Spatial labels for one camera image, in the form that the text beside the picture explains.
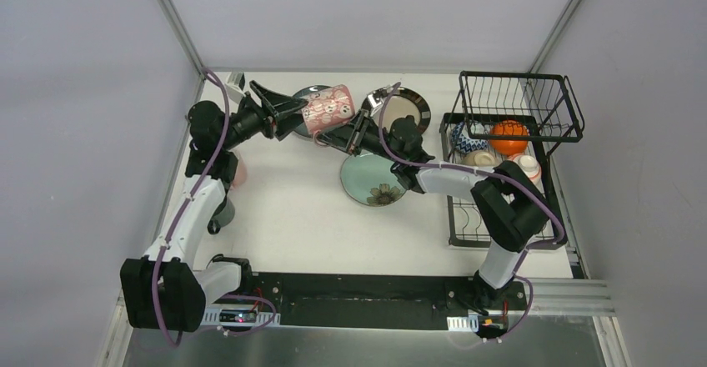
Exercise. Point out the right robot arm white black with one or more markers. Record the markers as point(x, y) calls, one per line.
point(511, 207)

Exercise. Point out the pink cup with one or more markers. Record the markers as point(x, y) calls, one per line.
point(241, 172)

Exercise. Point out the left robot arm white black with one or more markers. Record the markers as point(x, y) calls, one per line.
point(161, 289)

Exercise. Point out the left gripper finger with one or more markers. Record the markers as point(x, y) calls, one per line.
point(276, 104)
point(293, 123)

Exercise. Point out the dark red cup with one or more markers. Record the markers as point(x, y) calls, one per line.
point(345, 108)

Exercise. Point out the teal flower plate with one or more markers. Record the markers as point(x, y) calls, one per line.
point(368, 180)

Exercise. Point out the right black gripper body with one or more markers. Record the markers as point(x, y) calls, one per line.
point(371, 140)

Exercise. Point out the dark green mug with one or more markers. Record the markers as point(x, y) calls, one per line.
point(222, 217)

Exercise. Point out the black wire dish rack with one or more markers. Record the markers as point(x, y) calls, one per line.
point(544, 103)

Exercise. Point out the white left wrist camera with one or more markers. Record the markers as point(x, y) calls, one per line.
point(235, 86)

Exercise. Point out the black striped rim plate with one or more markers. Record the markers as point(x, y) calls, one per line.
point(406, 103)

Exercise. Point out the orange bowl white inside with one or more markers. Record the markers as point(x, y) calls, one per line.
point(509, 137)

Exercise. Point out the plain white bowl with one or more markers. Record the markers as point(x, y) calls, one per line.
point(480, 158)

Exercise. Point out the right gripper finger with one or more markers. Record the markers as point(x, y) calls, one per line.
point(359, 123)
point(339, 139)

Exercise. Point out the orange floral pattern bowl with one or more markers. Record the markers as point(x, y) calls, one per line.
point(530, 166)

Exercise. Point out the dark blue plate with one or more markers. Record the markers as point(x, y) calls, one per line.
point(319, 112)

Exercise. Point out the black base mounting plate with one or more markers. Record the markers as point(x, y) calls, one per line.
point(363, 301)

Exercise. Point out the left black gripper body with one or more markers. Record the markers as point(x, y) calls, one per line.
point(268, 122)

